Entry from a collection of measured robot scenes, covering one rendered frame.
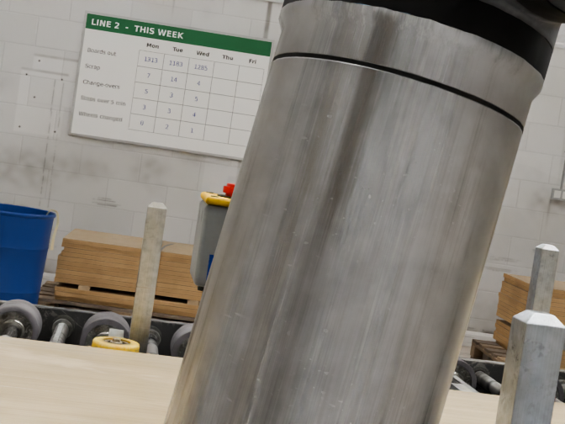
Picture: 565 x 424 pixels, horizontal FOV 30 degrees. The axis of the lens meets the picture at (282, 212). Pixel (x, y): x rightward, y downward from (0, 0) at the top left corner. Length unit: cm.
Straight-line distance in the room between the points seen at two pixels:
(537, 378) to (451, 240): 51
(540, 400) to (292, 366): 54
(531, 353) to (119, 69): 731
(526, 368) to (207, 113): 722
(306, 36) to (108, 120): 768
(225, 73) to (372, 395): 769
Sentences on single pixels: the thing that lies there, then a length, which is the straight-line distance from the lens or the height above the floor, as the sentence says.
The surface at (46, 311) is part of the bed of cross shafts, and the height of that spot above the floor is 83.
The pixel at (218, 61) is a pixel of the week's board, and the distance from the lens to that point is 808.
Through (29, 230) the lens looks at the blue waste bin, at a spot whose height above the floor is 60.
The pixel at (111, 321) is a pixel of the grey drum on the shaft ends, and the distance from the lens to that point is 233.
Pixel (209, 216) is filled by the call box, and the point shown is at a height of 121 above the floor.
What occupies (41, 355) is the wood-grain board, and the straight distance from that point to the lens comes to 169.
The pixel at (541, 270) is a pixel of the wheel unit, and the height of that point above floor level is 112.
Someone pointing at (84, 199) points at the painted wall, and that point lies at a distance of 814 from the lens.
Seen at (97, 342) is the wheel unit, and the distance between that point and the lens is 181.
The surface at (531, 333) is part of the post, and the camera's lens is 90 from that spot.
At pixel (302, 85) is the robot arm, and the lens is 41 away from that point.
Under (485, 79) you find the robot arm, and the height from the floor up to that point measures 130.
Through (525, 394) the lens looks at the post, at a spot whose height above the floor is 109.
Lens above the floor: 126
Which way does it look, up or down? 3 degrees down
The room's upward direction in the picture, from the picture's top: 8 degrees clockwise
